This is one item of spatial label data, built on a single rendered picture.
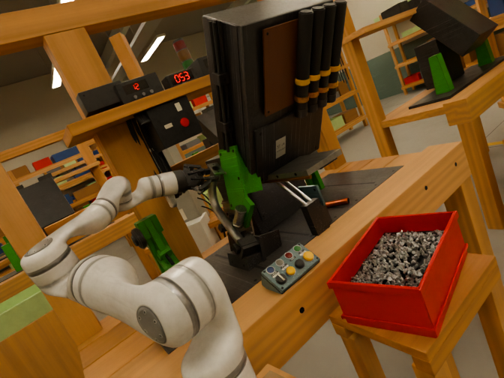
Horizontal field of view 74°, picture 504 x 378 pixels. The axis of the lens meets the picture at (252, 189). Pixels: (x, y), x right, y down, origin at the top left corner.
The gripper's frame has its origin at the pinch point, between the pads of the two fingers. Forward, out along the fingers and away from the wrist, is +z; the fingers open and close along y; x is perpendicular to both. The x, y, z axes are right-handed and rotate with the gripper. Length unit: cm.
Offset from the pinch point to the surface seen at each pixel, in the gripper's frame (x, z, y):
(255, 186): -4.3, 8.4, -13.3
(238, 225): 4.7, 0.1, -19.9
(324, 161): -20.2, 22.4, -23.7
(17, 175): 444, -81, 532
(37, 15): -27, -39, 61
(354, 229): -7.3, 26.0, -41.9
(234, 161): -10.2, 2.9, -6.2
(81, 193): 486, 20, 491
